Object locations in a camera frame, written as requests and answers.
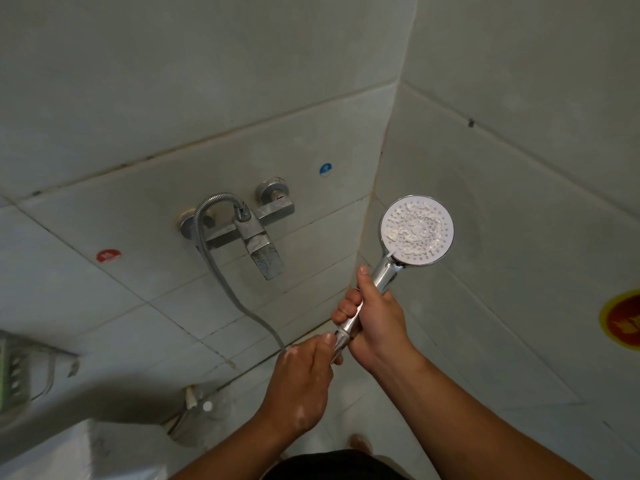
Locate person's left hand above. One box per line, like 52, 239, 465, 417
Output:
255, 333, 343, 440

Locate white appliance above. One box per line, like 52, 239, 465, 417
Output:
0, 419, 173, 480

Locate black shorts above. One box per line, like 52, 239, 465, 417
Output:
262, 449, 417, 480

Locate metal wall rack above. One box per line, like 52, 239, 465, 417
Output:
0, 329, 81, 426

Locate metal shower hose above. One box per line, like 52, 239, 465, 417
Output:
192, 192, 289, 353

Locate person's left forearm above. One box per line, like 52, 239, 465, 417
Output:
170, 417, 312, 480

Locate person's right hand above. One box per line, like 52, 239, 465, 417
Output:
331, 266, 421, 375

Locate large red yellow round sticker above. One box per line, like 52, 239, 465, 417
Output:
598, 289, 640, 352

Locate chrome wall mixer faucet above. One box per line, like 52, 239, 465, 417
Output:
177, 177, 296, 281

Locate person's foot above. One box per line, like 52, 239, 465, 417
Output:
347, 433, 374, 456

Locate chrome handheld shower head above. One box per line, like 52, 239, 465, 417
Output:
331, 195, 456, 364

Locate person's right forearm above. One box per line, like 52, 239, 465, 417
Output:
367, 345, 597, 480

